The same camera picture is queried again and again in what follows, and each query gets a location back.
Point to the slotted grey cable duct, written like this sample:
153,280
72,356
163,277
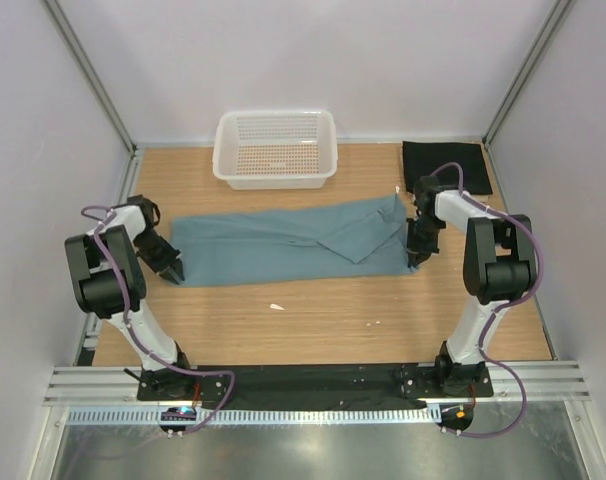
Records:
165,415

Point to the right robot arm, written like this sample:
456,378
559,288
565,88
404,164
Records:
499,270

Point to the teal blue t-shirt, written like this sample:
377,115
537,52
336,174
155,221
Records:
353,239

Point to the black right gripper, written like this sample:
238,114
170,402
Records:
419,252

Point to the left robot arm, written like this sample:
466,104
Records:
107,280

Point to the folded black t-shirt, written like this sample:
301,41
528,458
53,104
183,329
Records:
422,159

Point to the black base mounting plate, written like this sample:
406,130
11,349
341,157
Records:
329,387

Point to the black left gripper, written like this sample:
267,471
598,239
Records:
168,260

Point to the aluminium front frame rail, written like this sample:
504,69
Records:
552,380

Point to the white perforated plastic basket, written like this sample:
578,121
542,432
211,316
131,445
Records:
275,149

